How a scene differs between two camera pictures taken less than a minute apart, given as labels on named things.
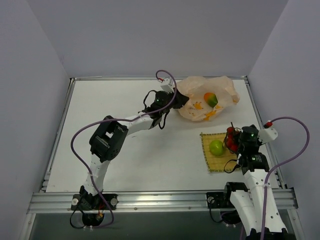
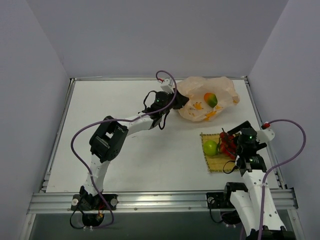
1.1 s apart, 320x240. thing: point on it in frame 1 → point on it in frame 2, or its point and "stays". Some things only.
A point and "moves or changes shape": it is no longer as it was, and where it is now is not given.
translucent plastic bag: (196, 108) stays
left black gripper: (178, 100) stays
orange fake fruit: (211, 98) stays
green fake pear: (216, 147) → (210, 148)
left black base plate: (84, 201) stays
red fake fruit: (232, 137) moves or changes shape
